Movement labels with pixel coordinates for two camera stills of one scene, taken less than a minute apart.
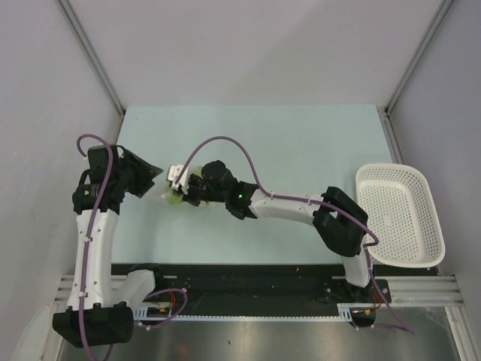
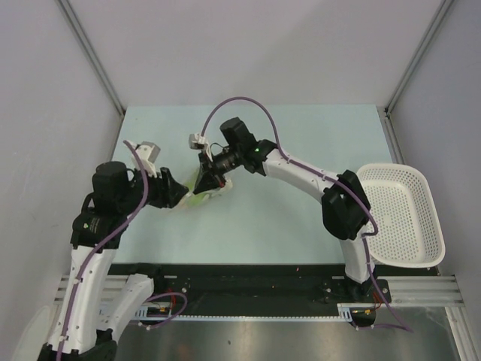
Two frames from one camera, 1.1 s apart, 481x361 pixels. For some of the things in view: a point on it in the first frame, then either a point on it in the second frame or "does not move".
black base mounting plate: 259,285 does not move
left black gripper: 145,171 -> 168,192
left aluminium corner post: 79,29 does not move
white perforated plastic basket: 401,213 does not move
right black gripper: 189,198 -> 211,176
